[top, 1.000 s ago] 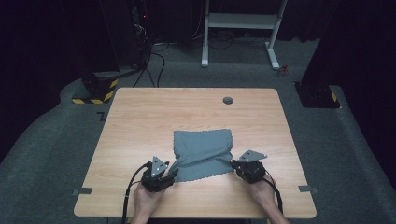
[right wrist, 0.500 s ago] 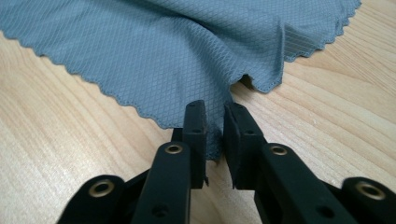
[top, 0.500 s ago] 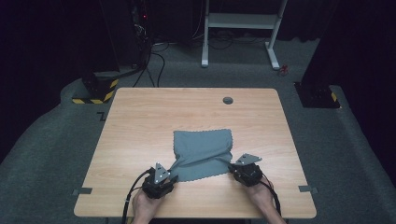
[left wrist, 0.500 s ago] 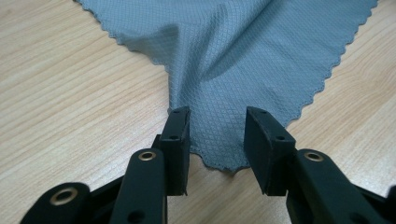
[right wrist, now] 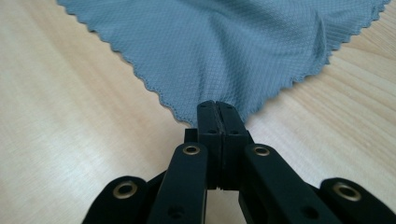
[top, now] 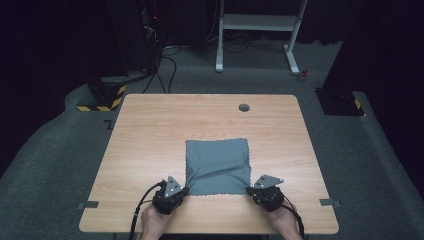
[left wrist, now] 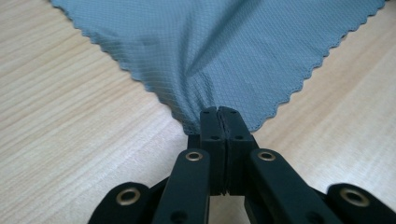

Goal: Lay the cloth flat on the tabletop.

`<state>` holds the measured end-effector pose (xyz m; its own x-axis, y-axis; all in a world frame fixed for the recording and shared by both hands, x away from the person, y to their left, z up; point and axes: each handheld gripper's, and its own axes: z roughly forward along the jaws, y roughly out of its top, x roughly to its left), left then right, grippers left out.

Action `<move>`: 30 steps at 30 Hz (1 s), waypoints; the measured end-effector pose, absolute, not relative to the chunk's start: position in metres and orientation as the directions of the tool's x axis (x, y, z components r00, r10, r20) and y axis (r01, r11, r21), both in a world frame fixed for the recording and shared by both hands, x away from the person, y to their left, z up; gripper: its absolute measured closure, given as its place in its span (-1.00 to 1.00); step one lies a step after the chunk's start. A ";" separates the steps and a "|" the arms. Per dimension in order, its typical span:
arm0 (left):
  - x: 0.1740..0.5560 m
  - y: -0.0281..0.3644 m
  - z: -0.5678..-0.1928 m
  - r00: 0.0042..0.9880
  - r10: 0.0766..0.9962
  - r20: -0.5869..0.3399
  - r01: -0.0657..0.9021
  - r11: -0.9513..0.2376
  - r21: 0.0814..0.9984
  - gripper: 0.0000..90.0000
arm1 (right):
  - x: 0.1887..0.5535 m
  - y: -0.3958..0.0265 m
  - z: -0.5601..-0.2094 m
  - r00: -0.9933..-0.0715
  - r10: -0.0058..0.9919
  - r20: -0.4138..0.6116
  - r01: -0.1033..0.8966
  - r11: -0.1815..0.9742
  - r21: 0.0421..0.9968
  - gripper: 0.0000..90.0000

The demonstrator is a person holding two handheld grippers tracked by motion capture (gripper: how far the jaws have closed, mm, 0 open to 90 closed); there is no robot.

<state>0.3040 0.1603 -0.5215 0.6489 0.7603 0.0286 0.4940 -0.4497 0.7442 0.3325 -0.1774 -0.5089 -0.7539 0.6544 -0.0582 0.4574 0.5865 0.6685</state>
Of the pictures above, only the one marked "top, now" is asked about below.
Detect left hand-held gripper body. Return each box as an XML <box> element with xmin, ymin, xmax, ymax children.
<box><xmin>152</xmin><ymin>175</ymin><xmax>188</xmax><ymax>215</ymax></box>

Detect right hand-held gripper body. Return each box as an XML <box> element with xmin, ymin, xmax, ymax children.
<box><xmin>251</xmin><ymin>174</ymin><xmax>285</xmax><ymax>213</ymax></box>

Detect grey-blue cloth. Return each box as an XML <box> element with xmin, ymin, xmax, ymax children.
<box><xmin>184</xmin><ymin>137</ymin><xmax>252</xmax><ymax>197</ymax></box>

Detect person's left hand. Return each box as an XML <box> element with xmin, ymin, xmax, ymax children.
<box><xmin>140</xmin><ymin>203</ymin><xmax>175</xmax><ymax>235</ymax></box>

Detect person's right hand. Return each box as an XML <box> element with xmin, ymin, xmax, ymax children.
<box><xmin>265</xmin><ymin>199</ymin><xmax>298</xmax><ymax>232</ymax></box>

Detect grey tape strip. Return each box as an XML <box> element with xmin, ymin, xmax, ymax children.
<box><xmin>319</xmin><ymin>198</ymin><xmax>342</xmax><ymax>208</ymax></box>
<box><xmin>77</xmin><ymin>200</ymin><xmax>100</xmax><ymax>210</ymax></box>

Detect black base with yellow stripes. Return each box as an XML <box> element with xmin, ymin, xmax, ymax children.
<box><xmin>77</xmin><ymin>82</ymin><xmax>128</xmax><ymax>113</ymax></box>

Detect black stand base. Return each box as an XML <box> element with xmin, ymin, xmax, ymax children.
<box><xmin>314</xmin><ymin>87</ymin><xmax>365</xmax><ymax>117</ymax></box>

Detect dark equipment rack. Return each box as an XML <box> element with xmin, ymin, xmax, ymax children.
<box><xmin>139</xmin><ymin>0</ymin><xmax>165</xmax><ymax>74</ymax></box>

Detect white metal stand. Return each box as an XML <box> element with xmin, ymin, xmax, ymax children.
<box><xmin>215</xmin><ymin>0</ymin><xmax>309</xmax><ymax>76</ymax></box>

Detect dark curtain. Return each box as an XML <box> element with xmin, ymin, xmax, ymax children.
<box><xmin>321</xmin><ymin>0</ymin><xmax>424</xmax><ymax>188</ymax></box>
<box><xmin>0</xmin><ymin>0</ymin><xmax>141</xmax><ymax>178</ymax></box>

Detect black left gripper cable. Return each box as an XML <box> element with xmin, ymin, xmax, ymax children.
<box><xmin>128</xmin><ymin>179</ymin><xmax>168</xmax><ymax>240</ymax></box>

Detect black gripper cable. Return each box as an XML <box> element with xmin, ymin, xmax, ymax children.
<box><xmin>128</xmin><ymin>179</ymin><xmax>168</xmax><ymax>240</ymax></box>
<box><xmin>281</xmin><ymin>198</ymin><xmax>307</xmax><ymax>240</ymax></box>

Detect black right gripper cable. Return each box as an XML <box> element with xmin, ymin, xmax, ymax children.
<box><xmin>281</xmin><ymin>198</ymin><xmax>307</xmax><ymax>240</ymax></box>

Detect black floor cable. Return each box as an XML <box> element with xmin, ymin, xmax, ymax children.
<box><xmin>141</xmin><ymin>54</ymin><xmax>178</xmax><ymax>95</ymax></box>

